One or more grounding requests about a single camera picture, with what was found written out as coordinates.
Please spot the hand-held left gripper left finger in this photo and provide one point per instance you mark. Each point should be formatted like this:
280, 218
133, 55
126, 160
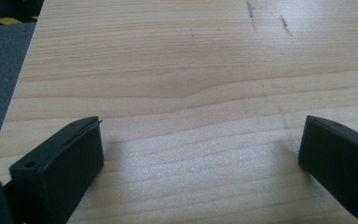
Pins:
59, 168

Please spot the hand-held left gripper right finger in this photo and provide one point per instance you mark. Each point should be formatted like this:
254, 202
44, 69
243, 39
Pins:
338, 161

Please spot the black stand base striped edge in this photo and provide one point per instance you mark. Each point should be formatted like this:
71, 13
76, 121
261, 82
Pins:
9, 9

